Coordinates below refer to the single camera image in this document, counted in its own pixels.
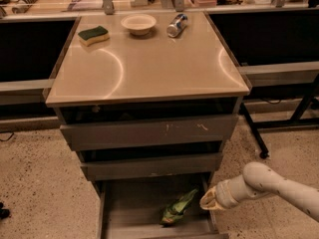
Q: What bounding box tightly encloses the black object on floor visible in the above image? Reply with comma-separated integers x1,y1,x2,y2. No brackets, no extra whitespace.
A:
0,202,10,219

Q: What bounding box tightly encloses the grey middle drawer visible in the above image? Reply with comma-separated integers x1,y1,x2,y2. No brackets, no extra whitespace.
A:
81,152,222,181

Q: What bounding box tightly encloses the green and yellow sponge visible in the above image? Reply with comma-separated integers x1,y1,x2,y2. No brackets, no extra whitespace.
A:
78,26,110,46

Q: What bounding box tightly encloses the right grey workbench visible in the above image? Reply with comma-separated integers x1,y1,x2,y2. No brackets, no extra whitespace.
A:
203,3,319,115

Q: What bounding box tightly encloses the white paper bowl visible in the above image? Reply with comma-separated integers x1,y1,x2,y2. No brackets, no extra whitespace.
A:
121,14,157,36

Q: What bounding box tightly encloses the black coiled tool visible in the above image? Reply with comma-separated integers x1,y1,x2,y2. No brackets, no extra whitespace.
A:
0,0,38,18

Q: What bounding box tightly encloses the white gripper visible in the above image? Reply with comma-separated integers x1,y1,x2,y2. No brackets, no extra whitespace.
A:
199,180,239,211

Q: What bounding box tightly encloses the black table leg frame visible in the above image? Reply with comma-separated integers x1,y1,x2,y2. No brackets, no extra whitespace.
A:
239,75,319,159

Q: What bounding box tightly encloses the left grey workbench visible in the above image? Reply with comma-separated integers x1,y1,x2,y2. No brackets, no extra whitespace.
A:
0,15,80,131

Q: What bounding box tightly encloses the grey drawer cabinet with counter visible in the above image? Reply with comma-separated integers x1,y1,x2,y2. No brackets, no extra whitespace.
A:
45,11,251,239

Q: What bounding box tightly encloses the black floor cable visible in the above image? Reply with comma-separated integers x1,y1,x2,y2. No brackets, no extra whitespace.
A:
0,130,16,143

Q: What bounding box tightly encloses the grey open bottom drawer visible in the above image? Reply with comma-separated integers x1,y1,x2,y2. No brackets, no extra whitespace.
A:
97,174,229,239

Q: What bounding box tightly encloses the grey workbench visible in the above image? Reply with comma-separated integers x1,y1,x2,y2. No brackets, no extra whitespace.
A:
203,3,319,115
0,15,80,131

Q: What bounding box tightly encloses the green rice chip bag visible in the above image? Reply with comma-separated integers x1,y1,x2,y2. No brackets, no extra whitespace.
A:
160,189,198,226

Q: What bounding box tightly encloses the silver soda can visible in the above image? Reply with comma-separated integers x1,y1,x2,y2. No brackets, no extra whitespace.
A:
166,14,188,38

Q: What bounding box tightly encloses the grey top drawer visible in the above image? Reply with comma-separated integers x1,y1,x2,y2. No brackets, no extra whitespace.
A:
61,115,237,151

